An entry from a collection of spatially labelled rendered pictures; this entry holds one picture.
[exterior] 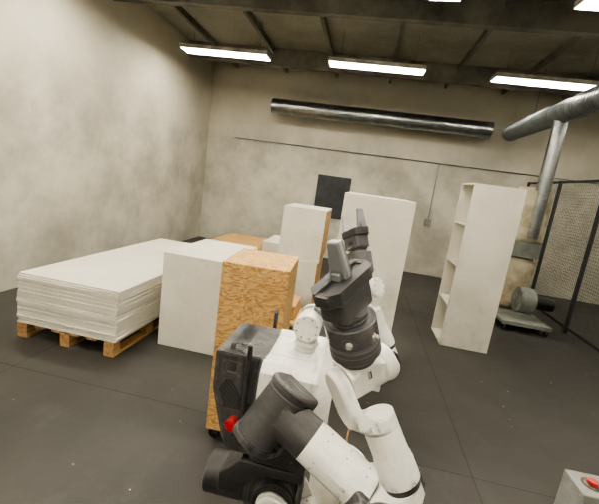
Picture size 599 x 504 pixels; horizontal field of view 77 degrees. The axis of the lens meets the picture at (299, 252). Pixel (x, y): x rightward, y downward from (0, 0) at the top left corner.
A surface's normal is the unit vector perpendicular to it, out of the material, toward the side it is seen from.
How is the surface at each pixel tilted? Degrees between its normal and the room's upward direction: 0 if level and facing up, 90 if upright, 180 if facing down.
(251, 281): 90
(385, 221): 90
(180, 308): 90
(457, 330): 90
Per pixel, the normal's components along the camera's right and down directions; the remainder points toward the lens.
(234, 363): -0.18, 0.18
